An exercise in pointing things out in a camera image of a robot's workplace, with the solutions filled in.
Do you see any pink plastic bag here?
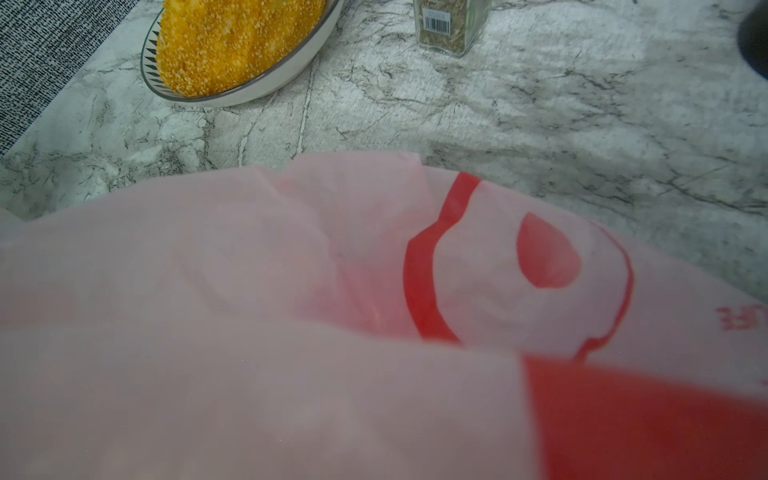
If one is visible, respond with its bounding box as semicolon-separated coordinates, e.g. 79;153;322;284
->
1;152;767;479

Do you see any patterned plate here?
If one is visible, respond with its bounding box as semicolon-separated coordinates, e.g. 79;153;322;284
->
140;1;345;107

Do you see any glass herb spice jar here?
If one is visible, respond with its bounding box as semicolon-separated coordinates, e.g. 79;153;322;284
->
413;0;492;57

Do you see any yellow food on plate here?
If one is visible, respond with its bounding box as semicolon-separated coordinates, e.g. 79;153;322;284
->
156;0;325;98

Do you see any black cylindrical cup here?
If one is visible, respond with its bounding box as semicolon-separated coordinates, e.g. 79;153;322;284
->
737;0;768;78

